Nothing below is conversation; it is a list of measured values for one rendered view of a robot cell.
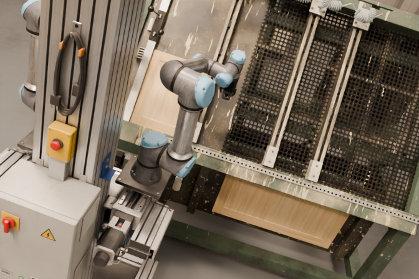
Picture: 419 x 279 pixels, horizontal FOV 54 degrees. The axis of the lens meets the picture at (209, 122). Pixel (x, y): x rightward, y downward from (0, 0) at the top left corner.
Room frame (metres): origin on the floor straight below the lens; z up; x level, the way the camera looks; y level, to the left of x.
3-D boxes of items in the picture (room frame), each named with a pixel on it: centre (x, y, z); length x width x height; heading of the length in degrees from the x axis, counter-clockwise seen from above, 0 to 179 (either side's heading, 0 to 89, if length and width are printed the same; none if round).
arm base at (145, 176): (1.52, 0.21, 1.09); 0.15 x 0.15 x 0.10
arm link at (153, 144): (1.52, 0.21, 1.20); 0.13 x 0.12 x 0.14; 74
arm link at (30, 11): (1.61, 0.83, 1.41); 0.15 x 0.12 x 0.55; 61
